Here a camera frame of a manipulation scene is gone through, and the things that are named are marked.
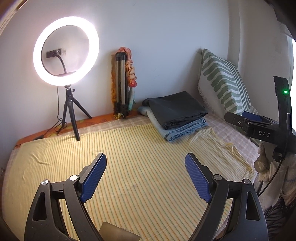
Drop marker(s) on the green white patterned pillow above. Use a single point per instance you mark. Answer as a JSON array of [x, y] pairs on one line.
[[221, 86]]

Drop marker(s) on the folded tripod with cloth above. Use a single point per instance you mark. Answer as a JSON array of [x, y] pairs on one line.
[[123, 82]]

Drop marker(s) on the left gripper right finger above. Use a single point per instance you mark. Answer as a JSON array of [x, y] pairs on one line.
[[201, 177]]

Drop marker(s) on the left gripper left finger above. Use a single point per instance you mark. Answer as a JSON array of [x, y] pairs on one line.
[[91, 177]]

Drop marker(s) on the right hand white glove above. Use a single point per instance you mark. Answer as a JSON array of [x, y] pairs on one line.
[[265, 165]]

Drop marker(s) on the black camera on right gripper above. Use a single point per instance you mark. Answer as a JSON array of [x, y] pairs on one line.
[[282, 91]]

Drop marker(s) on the yellow striped bed sheet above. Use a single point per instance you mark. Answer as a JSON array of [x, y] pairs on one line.
[[145, 188]]

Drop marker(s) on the orange mattress edge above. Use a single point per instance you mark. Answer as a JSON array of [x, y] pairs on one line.
[[69, 125]]

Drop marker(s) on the dark green pants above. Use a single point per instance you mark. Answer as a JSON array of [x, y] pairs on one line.
[[176, 110]]

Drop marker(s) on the white ring light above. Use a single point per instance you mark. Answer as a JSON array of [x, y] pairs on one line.
[[66, 50]]

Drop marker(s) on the black mini tripod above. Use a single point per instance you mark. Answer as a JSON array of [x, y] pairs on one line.
[[69, 107]]

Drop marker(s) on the folded blue jeans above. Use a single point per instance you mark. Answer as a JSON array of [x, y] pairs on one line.
[[173, 134]]

